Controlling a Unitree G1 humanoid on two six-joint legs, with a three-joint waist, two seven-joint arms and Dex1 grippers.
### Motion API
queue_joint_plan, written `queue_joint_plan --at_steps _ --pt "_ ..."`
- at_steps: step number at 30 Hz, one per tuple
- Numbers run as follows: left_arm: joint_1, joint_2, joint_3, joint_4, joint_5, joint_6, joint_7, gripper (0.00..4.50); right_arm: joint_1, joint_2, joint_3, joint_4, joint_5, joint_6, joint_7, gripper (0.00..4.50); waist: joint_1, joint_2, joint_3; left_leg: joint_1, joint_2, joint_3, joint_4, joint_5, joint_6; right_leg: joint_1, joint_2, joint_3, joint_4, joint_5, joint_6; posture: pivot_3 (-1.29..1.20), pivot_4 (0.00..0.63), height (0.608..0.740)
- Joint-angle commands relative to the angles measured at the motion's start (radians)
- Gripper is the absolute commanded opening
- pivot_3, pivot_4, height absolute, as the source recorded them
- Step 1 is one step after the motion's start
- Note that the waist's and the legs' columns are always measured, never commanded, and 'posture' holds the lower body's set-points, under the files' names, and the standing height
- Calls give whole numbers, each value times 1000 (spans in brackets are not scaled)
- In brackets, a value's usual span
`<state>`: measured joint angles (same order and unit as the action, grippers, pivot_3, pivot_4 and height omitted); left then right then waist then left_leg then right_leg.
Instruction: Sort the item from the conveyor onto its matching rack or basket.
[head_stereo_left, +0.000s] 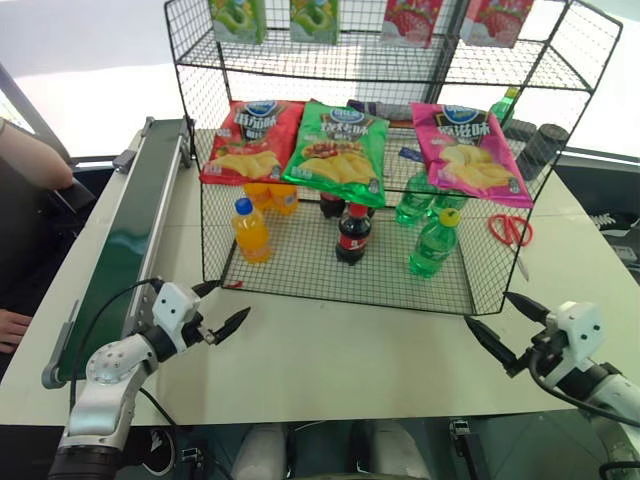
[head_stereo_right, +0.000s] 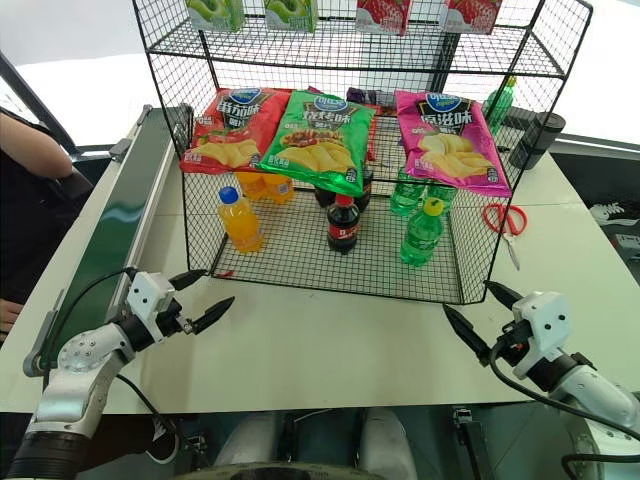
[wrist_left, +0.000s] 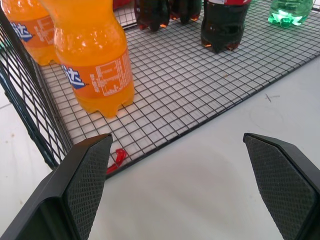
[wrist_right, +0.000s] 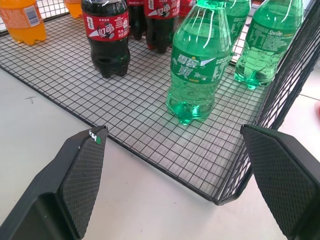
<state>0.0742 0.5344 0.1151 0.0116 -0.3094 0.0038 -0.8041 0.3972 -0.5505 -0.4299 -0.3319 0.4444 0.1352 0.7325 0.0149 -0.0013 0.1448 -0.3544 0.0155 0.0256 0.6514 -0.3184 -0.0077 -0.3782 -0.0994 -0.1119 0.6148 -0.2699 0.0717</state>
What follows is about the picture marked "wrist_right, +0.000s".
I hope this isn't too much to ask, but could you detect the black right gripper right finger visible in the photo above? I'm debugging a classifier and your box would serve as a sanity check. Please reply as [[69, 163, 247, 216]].
[[240, 123, 320, 240]]

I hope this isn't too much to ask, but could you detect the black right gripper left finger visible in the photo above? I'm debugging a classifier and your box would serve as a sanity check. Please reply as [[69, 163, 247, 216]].
[[0, 125, 109, 240]]

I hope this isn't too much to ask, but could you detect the green Sprite bottle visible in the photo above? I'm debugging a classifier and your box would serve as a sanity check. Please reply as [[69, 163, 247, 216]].
[[233, 0, 305, 90], [165, 0, 232, 126], [223, 0, 252, 56]]

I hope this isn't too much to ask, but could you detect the red label cola bottle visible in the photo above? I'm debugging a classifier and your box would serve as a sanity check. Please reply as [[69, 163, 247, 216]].
[[178, 0, 198, 20], [126, 0, 147, 41], [80, 0, 132, 79], [143, 0, 181, 54]]

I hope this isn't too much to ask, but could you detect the orange soda bottle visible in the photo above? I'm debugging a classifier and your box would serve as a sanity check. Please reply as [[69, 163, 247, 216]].
[[64, 0, 83, 20], [0, 0, 47, 46]]

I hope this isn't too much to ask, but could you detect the black wire mesh tray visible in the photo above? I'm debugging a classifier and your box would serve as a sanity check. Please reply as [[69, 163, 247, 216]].
[[0, 0, 320, 206]]

